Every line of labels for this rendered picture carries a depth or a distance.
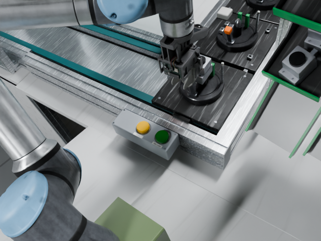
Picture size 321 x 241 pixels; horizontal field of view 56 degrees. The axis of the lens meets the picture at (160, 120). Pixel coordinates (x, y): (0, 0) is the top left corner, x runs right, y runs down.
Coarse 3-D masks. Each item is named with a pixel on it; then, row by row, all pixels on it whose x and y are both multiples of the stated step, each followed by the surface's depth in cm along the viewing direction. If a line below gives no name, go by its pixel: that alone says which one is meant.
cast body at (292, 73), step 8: (296, 48) 60; (288, 56) 60; (296, 56) 59; (304, 56) 58; (312, 56) 58; (288, 64) 60; (296, 64) 58; (304, 64) 59; (312, 64) 60; (280, 72) 63; (288, 72) 63; (296, 72) 59; (304, 72) 60; (288, 80) 63; (296, 80) 62
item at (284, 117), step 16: (272, 80) 75; (272, 96) 79; (288, 96) 77; (304, 96) 75; (256, 112) 78; (272, 112) 80; (288, 112) 77; (304, 112) 75; (320, 112) 71; (256, 128) 82; (272, 128) 80; (288, 128) 78; (304, 128) 75; (288, 144) 78
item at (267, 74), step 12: (288, 36) 66; (300, 36) 66; (288, 48) 67; (276, 60) 67; (264, 72) 66; (276, 72) 67; (312, 72) 64; (288, 84) 63; (300, 84) 64; (312, 84) 63; (312, 96) 61
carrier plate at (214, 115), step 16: (224, 80) 97; (240, 80) 96; (160, 96) 97; (176, 96) 96; (224, 96) 94; (240, 96) 94; (176, 112) 94; (192, 112) 92; (208, 112) 91; (224, 112) 90; (208, 128) 90
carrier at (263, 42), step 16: (224, 16) 113; (240, 16) 104; (208, 32) 111; (224, 32) 107; (240, 32) 104; (256, 32) 104; (272, 32) 106; (208, 48) 106; (224, 48) 105; (240, 48) 102; (256, 48) 103; (224, 64) 103; (240, 64) 100; (256, 64) 99
